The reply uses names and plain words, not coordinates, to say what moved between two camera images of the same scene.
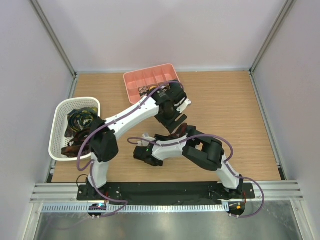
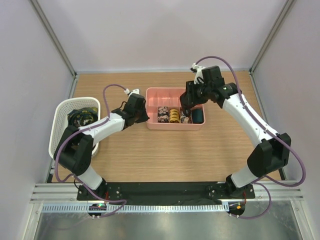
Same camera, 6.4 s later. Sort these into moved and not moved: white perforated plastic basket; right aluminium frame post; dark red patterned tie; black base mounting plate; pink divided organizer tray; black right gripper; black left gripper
Moved: dark red patterned tie; pink divided organizer tray; black left gripper; black right gripper
Not moved: black base mounting plate; right aluminium frame post; white perforated plastic basket
